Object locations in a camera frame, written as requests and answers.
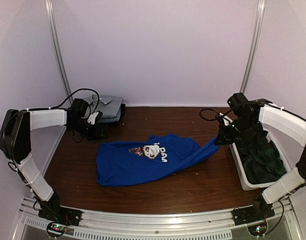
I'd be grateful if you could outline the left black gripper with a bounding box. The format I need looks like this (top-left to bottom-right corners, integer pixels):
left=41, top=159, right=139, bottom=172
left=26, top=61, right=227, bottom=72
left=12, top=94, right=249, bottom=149
left=68, top=119, right=109, bottom=141

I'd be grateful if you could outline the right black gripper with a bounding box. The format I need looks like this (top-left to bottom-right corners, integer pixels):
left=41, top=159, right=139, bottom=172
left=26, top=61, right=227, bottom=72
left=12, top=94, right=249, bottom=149
left=215, top=115, right=256, bottom=146

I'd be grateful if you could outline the grey polo shirt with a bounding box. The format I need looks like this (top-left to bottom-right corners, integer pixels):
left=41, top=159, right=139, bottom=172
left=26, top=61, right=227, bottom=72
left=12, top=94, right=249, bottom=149
left=85, top=94, right=123, bottom=123

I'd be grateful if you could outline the blue garment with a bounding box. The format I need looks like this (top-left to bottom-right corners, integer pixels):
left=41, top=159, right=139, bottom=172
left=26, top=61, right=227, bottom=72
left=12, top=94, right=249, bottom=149
left=96, top=134, right=219, bottom=187

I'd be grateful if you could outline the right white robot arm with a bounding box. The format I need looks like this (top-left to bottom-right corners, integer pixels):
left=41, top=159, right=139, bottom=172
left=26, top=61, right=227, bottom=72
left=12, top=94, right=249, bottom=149
left=215, top=92, right=306, bottom=221

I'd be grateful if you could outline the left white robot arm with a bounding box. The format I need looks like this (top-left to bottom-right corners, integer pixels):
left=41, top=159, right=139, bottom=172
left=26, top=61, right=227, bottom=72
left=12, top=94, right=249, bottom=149
left=0, top=98, right=108, bottom=222

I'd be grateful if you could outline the white laundry basket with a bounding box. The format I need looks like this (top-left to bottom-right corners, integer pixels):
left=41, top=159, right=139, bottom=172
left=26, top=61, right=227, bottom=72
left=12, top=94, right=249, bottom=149
left=230, top=129, right=290, bottom=191

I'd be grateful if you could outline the black garment in basket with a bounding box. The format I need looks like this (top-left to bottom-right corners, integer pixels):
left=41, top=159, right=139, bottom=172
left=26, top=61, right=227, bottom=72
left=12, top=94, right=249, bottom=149
left=235, top=126, right=287, bottom=185

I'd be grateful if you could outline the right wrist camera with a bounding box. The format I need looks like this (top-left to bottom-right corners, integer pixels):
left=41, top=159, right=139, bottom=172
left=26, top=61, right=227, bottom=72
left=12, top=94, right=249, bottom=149
left=218, top=112, right=232, bottom=126

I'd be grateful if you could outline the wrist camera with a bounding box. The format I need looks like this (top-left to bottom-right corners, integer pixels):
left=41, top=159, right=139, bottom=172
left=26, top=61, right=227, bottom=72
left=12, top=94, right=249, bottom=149
left=87, top=111, right=103, bottom=125
left=218, top=112, right=232, bottom=126

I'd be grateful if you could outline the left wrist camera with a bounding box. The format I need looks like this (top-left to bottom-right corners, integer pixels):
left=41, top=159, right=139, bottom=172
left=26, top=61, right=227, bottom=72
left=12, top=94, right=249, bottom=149
left=87, top=111, right=103, bottom=125

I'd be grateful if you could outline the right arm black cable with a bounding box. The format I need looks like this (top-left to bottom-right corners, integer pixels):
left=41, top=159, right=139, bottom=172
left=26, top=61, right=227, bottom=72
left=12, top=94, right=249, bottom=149
left=199, top=108, right=222, bottom=123

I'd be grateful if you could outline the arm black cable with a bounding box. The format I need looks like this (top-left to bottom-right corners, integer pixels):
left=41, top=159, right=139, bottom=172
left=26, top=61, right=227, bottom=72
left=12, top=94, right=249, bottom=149
left=49, top=87, right=101, bottom=111
left=199, top=108, right=222, bottom=123

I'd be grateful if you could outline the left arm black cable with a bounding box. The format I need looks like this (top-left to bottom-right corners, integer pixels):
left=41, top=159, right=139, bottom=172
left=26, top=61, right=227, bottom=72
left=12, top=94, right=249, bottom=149
left=49, top=87, right=101, bottom=111

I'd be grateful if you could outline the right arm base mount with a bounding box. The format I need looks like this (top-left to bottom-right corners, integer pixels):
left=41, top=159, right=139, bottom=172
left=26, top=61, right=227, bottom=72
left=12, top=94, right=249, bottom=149
left=231, top=204, right=275, bottom=226

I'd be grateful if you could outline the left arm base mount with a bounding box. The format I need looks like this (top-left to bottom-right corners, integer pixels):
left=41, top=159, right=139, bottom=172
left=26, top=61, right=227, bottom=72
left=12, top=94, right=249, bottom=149
left=38, top=206, right=82, bottom=226

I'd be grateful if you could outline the front aluminium rail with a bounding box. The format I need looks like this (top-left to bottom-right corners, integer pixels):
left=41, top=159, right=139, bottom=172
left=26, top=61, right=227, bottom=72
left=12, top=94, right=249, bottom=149
left=11, top=197, right=303, bottom=240

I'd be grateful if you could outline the right aluminium frame post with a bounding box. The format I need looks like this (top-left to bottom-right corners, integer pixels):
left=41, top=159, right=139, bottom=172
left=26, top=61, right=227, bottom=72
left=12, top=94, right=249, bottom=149
left=240, top=0, right=265, bottom=93

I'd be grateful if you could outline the aluminium frame post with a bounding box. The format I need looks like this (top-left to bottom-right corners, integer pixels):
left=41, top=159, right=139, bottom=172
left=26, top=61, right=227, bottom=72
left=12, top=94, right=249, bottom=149
left=45, top=0, right=73, bottom=103
left=240, top=0, right=265, bottom=93

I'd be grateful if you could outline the left aluminium frame post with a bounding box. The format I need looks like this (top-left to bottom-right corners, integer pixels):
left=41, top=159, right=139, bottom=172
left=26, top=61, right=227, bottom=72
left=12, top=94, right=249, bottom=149
left=45, top=0, right=73, bottom=103

